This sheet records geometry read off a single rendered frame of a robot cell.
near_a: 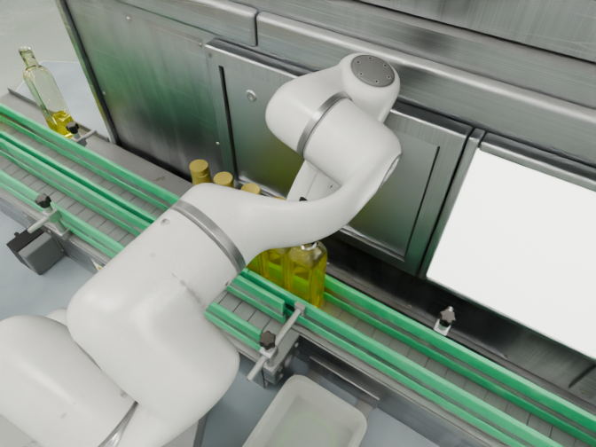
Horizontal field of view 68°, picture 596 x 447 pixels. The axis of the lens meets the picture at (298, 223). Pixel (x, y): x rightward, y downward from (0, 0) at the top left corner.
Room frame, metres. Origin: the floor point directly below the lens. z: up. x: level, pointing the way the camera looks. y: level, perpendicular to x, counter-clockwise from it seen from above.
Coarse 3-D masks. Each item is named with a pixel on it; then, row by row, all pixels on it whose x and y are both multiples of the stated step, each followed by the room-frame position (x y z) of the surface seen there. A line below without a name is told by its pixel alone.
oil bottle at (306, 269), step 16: (288, 256) 0.46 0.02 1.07; (304, 256) 0.44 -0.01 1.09; (320, 256) 0.45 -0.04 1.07; (288, 272) 0.46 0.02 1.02; (304, 272) 0.44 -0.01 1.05; (320, 272) 0.45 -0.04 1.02; (288, 288) 0.46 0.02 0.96; (304, 288) 0.44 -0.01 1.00; (320, 288) 0.46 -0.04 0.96; (320, 304) 0.46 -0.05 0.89
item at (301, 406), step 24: (288, 384) 0.32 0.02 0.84; (312, 384) 0.32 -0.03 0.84; (288, 408) 0.29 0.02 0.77; (312, 408) 0.29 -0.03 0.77; (336, 408) 0.28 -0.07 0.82; (264, 432) 0.24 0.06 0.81; (288, 432) 0.25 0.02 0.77; (312, 432) 0.25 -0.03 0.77; (336, 432) 0.25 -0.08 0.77; (360, 432) 0.23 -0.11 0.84
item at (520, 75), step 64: (64, 0) 1.00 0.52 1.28; (128, 0) 0.83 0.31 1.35; (192, 0) 0.74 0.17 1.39; (256, 0) 0.70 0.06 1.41; (320, 0) 0.64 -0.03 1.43; (384, 0) 0.60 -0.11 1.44; (448, 0) 0.56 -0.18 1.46; (512, 0) 0.52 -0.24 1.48; (576, 0) 0.49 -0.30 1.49; (128, 64) 0.92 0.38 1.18; (192, 64) 0.80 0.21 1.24; (320, 64) 0.61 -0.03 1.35; (448, 64) 0.53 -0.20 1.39; (512, 64) 0.49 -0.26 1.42; (576, 64) 0.46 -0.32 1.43; (128, 128) 0.97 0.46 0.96; (192, 128) 0.83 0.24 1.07; (512, 128) 0.45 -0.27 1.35; (576, 128) 0.42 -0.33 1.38; (576, 384) 0.31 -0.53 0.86
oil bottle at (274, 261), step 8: (280, 248) 0.47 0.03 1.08; (288, 248) 0.47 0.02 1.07; (264, 256) 0.48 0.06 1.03; (272, 256) 0.47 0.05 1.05; (280, 256) 0.46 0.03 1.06; (264, 264) 0.49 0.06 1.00; (272, 264) 0.47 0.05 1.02; (280, 264) 0.46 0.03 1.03; (264, 272) 0.49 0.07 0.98; (272, 272) 0.48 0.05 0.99; (280, 272) 0.46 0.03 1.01; (272, 280) 0.48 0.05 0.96; (280, 280) 0.47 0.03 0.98
